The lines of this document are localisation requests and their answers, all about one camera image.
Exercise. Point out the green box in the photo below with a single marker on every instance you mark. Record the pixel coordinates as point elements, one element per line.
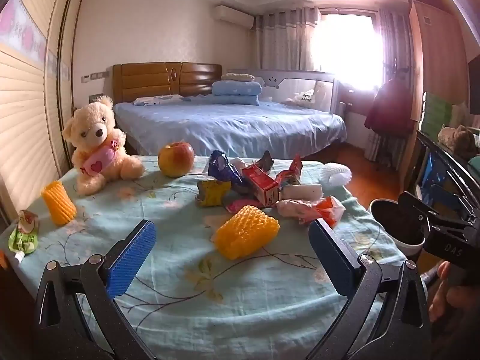
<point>437,112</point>

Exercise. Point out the dark red coat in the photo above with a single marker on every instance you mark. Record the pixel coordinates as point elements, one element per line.
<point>388,107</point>

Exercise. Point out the grey pillow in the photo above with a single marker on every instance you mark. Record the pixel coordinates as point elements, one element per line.
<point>237,77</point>

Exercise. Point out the person's right hand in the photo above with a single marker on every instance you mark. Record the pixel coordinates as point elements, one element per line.
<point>444,296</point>

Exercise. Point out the white foam block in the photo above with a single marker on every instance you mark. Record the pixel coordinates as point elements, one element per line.
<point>302,192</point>

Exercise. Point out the wooden wardrobe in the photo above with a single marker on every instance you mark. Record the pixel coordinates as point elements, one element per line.
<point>437,56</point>

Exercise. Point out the white sliding wardrobe doors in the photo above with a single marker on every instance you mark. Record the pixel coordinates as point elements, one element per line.
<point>30,101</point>

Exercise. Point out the red snack wrapper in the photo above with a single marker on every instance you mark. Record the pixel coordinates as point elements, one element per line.
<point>292,172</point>

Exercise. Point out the cream teddy bear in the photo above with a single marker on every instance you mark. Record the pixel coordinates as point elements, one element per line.
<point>95,142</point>

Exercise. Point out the printed white pillow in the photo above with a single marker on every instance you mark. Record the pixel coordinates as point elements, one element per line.
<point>161,100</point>

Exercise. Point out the grey patterned curtain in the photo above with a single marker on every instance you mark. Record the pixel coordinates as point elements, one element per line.
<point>285,39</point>

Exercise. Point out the wooden headboard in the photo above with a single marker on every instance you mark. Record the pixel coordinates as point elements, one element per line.
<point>165,80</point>

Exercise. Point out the purple snack wrapper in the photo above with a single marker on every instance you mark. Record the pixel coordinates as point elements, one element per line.
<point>221,167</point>

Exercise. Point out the yellow snack packet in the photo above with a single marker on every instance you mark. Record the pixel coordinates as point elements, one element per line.
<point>213,193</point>

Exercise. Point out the flat screen television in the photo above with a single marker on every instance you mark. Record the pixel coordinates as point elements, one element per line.
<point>435,178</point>

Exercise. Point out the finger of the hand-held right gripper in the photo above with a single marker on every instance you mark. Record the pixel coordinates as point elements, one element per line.
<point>412,206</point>
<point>452,199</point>

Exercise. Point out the white red plastic wrapper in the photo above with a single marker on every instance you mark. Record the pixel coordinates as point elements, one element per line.
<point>307,210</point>

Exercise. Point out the pink wrapper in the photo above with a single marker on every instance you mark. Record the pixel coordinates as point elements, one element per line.
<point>240,206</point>

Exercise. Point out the red white milk carton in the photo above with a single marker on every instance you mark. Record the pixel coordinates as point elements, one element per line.
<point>262,187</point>

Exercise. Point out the yellow foam fruit net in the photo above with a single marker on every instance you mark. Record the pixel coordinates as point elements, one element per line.
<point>58,202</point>
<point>245,232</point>

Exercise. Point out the teal floral cloth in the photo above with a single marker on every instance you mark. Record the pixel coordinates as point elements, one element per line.
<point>232,288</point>

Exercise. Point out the brown plush toy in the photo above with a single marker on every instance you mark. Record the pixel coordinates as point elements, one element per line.
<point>457,140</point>

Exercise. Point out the bed with blue sheet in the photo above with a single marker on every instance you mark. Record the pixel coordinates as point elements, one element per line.
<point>228,123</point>

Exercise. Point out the grey bed guard rail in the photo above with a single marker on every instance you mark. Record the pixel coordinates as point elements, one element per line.
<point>292,84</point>

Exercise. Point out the wall switch panel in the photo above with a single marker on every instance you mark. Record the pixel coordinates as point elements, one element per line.
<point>95,76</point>

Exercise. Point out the black round trash bin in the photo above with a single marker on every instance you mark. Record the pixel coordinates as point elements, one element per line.
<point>397,228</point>

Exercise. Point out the red yellow apple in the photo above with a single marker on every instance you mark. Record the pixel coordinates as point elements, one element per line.
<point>175,159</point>

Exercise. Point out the folded blue quilt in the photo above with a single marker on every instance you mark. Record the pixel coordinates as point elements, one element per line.
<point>236,90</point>

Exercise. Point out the white air conditioner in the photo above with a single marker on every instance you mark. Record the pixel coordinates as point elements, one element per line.
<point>233,15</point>

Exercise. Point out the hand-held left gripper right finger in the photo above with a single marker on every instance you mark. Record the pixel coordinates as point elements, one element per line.
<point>332,260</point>

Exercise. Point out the green drink pouch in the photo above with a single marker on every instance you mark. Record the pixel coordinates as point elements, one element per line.
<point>24,234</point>

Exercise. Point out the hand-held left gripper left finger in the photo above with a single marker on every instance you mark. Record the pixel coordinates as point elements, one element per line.
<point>131,257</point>

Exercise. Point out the bright window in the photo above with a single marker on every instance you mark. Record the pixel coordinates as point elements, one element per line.
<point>347,50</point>

